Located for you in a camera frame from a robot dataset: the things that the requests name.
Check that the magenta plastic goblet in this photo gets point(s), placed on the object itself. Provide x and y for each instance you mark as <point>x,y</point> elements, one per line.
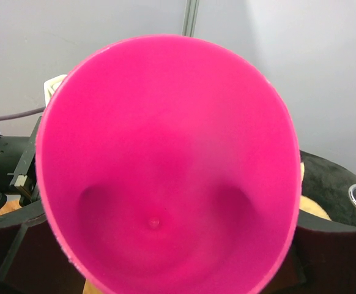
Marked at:
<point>169,164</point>

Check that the left aluminium frame post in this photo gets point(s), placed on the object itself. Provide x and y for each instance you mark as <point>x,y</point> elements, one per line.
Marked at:
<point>190,17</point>

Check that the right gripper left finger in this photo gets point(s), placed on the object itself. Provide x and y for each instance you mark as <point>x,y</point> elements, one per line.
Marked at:
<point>31,260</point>

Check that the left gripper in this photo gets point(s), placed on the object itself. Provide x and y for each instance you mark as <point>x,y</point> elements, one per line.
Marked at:
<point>17,167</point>

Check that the black floral plush pillow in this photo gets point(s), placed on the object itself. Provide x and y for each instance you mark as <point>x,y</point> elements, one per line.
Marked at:
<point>325,187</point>

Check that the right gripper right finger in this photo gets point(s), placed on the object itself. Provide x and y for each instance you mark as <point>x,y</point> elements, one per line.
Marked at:
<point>322,259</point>

